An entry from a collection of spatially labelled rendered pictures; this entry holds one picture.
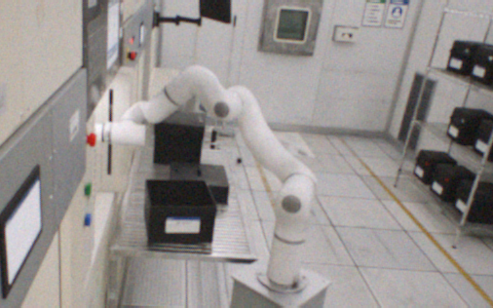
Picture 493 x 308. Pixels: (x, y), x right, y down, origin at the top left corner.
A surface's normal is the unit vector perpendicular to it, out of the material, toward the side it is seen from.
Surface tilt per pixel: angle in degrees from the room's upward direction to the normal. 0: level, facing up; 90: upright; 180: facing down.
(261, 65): 90
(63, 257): 90
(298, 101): 90
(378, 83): 90
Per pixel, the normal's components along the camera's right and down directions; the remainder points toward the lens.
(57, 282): 0.03, 0.40
